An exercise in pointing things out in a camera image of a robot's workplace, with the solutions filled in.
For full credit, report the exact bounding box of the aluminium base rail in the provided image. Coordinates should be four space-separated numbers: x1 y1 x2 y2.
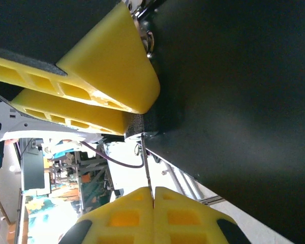
162 162 227 207

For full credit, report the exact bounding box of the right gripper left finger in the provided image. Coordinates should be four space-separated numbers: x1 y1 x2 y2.
57 186 154 244

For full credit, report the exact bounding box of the small metal key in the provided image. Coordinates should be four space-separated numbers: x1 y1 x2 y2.
140 132 156 202

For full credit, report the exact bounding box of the black padlock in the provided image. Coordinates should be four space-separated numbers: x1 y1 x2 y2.
124 20 160 140

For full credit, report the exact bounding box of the silver hasp latch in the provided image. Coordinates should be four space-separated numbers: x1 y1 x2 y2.
128 0 148 19

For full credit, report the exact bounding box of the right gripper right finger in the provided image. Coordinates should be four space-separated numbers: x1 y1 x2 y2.
153 186 253 244

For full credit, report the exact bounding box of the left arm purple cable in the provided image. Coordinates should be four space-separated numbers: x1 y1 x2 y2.
81 141 145 169

